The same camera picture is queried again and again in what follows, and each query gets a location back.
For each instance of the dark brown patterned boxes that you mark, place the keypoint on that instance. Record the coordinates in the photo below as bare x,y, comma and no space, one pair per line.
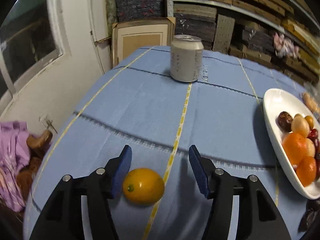
255,40

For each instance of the carved wooden chair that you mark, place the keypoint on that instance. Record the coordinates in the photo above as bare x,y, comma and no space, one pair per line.
40,140

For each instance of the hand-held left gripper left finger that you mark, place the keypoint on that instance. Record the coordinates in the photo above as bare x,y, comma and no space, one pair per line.
122,170

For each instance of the white oval plate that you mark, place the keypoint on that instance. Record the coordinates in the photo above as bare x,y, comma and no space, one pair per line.
273,110

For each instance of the small tan round fruit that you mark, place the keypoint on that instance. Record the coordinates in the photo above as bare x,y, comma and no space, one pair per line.
298,115

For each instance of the grey drink can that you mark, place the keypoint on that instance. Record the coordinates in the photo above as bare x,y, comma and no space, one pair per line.
186,60

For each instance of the grey perforated panel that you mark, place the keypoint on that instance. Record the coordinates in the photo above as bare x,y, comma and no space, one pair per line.
223,33

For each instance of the blue checked tablecloth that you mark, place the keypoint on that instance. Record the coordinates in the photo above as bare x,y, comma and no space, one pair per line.
140,110

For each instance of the mottled green panel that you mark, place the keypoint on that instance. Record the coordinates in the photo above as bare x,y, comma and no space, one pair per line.
110,5

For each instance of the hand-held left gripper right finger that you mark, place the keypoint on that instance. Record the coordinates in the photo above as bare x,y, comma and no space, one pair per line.
198,172

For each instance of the pink plastic bag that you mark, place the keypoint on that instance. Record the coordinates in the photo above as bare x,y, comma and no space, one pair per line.
283,43

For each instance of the shelf of stacked boxes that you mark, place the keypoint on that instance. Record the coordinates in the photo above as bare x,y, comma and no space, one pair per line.
262,7

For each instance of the dark brown water chestnut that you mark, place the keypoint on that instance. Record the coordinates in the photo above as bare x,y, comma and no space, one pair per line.
285,121

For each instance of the wooden picture frame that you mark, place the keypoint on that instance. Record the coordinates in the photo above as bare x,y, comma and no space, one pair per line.
141,40

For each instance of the white framed window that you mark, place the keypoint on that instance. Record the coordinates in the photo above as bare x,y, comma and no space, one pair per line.
27,37

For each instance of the orange mandarin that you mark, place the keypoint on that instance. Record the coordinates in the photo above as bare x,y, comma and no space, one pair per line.
295,148
307,171

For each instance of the purple cloth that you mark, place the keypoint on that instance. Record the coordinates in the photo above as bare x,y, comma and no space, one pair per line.
12,160

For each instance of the clear plastic clamshell box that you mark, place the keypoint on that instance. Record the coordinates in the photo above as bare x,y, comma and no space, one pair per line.
311,100

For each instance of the stack of blue patterned boxes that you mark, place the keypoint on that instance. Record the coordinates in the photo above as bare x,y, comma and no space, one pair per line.
140,6

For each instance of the white leaning board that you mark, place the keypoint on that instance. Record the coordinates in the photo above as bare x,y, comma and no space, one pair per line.
100,10

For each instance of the stack of dark grey boxes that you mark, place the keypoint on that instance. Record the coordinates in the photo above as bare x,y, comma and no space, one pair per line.
195,25

